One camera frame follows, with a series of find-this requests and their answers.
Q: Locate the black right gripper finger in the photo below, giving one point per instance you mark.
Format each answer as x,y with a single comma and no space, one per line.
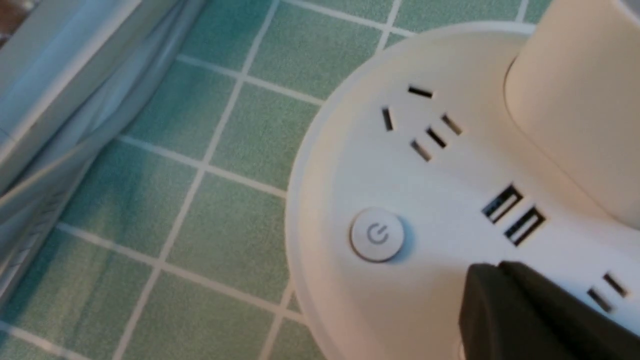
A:
509,311

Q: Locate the white desk lamp socket base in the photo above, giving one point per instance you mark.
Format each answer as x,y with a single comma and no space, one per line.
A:
474,143

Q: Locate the green checkered tablecloth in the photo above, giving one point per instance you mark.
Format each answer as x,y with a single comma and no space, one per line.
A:
172,247

